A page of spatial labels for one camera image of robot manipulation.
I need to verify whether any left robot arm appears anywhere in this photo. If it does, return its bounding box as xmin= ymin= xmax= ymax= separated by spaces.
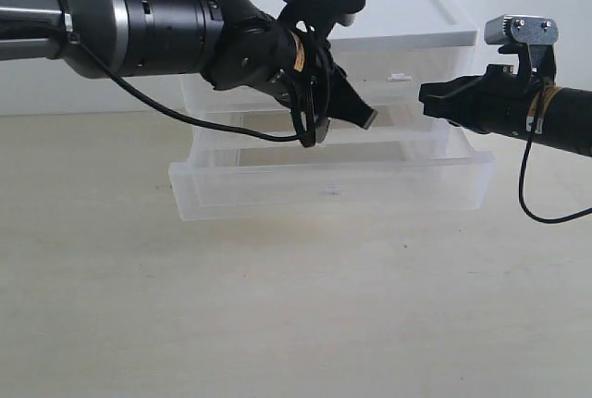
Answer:
xmin=1 ymin=0 xmax=376 ymax=129

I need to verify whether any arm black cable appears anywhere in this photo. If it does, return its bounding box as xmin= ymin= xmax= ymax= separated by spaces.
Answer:
xmin=39 ymin=0 xmax=339 ymax=149
xmin=517 ymin=78 xmax=592 ymax=224

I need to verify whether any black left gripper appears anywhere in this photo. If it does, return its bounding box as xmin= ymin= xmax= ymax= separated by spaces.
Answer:
xmin=282 ymin=41 xmax=377 ymax=146

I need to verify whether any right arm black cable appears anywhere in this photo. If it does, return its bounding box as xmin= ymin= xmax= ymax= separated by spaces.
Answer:
xmin=517 ymin=78 xmax=592 ymax=224

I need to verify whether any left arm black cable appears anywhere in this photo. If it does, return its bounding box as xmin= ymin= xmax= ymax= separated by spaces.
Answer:
xmin=39 ymin=0 xmax=339 ymax=149

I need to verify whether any clear plastic container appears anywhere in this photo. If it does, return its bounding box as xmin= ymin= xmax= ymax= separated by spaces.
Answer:
xmin=168 ymin=129 xmax=495 ymax=221

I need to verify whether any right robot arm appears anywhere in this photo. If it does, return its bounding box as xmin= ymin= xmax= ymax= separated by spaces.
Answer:
xmin=418 ymin=64 xmax=591 ymax=157

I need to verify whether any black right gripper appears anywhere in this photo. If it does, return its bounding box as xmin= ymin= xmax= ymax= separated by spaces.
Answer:
xmin=418 ymin=64 xmax=542 ymax=135

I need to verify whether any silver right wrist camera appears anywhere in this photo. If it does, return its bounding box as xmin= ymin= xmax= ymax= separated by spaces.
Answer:
xmin=484 ymin=14 xmax=559 ymax=45

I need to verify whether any white plastic drawer cabinet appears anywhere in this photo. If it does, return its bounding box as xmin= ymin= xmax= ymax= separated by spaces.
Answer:
xmin=179 ymin=0 xmax=478 ymax=140

